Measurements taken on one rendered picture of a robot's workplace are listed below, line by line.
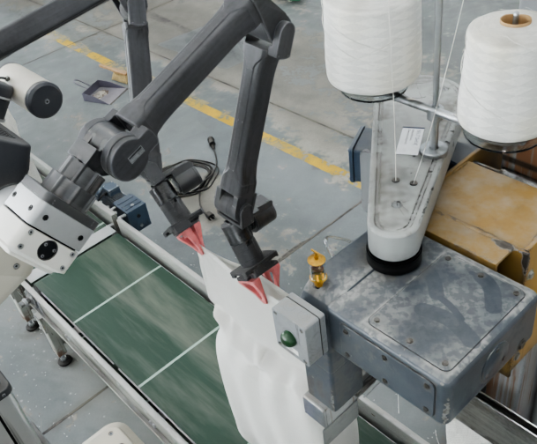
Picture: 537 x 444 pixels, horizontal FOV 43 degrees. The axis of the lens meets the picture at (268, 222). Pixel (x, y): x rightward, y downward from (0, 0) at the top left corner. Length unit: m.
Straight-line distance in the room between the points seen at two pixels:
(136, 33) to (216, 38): 0.49
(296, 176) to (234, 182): 2.25
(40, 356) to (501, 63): 2.44
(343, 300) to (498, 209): 0.34
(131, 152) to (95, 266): 1.65
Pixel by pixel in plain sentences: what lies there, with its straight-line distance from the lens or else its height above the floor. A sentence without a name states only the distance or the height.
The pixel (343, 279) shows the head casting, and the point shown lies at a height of 1.34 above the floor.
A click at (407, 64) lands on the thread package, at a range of 1.17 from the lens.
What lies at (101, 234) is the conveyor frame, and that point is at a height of 0.38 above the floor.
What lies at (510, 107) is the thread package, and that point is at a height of 1.59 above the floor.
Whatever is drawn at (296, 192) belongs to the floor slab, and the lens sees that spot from 3.53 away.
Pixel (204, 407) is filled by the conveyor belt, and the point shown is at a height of 0.38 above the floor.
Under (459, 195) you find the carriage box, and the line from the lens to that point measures 1.27.
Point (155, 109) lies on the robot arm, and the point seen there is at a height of 1.56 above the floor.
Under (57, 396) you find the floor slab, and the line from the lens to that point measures 2.88.
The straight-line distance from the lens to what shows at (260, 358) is 1.68.
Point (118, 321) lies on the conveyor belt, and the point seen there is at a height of 0.38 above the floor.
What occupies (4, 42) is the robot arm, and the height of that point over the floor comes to 1.54.
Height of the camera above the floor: 2.10
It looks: 39 degrees down
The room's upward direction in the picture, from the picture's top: 9 degrees counter-clockwise
